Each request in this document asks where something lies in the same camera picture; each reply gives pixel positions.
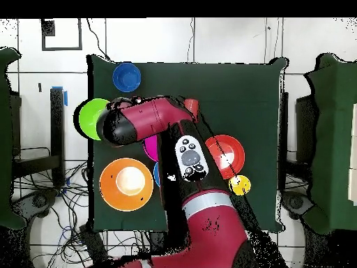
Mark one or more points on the large pink bowl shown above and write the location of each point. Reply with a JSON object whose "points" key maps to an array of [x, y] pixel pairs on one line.
{"points": [[152, 148]]}

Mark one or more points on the light blue bowl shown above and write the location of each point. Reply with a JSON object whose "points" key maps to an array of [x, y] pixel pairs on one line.
{"points": [[157, 174]]}

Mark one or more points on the orange-red ribbed cup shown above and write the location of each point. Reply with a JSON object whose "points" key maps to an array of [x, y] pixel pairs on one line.
{"points": [[191, 107]]}

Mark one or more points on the large orange bowl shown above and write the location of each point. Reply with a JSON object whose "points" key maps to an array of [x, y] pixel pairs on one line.
{"points": [[111, 189]]}

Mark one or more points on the small dark blue bowl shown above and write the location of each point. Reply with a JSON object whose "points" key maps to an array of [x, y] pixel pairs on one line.
{"points": [[127, 77]]}

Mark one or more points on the light green bowl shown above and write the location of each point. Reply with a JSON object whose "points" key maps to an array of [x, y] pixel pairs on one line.
{"points": [[90, 120]]}

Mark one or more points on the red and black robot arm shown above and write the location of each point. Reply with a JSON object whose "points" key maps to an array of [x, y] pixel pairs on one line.
{"points": [[214, 237]]}

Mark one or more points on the red shallow bowl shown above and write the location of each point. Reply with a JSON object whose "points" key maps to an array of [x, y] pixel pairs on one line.
{"points": [[234, 150]]}

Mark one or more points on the yellow cup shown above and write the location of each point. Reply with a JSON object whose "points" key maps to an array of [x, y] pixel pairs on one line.
{"points": [[242, 185]]}

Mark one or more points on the dark green tablecloth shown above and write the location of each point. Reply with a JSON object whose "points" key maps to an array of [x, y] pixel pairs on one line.
{"points": [[237, 89]]}

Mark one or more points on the black power strip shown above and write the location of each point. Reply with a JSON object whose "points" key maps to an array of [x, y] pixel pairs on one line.
{"points": [[93, 244]]}

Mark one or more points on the green-clothed side table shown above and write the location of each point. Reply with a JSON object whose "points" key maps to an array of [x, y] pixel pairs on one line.
{"points": [[5, 195], [334, 139]]}

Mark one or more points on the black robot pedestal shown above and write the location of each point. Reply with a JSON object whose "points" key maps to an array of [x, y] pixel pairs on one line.
{"points": [[156, 241]]}

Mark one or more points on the black stand frame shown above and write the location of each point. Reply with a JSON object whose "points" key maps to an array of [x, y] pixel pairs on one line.
{"points": [[57, 125], [284, 125]]}

